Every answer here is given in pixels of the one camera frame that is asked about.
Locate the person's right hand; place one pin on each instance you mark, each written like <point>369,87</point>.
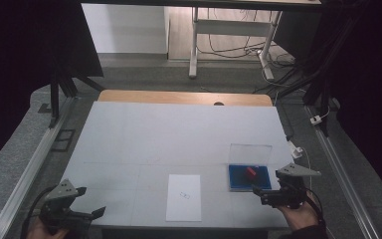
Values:
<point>300,217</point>

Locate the black floor bracket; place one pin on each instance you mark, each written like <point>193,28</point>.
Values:
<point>53,141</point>

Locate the wooden table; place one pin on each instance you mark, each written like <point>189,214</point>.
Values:
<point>179,98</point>

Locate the blue ink pad box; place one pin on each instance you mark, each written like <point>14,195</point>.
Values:
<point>238,181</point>

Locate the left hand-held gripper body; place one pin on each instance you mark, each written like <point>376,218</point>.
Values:
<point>59,195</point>

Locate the white desk frame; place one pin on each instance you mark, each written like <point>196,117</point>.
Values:
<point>229,27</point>

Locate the white panel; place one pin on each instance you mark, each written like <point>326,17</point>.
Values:
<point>126,30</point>

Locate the black curtain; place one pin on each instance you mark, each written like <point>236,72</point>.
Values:
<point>20,66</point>
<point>371,83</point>

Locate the red stamp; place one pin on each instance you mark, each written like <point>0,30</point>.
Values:
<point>250,171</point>

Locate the black metal stand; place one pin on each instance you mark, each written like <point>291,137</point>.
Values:
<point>321,89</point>
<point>54,99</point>

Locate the white paper sheet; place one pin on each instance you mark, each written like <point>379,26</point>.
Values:
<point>184,209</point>

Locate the white plug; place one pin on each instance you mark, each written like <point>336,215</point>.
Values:
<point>316,119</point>

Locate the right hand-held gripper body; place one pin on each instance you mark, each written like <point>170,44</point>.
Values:
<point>293,191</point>

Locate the white board table cover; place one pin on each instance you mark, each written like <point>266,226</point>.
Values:
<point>162,139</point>

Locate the person's left hand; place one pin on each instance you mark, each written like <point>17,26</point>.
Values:
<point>38,232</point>

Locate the aluminium rail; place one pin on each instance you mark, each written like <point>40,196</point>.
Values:
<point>341,172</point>
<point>30,169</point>

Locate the white adapter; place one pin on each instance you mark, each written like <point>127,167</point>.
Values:
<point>296,153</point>

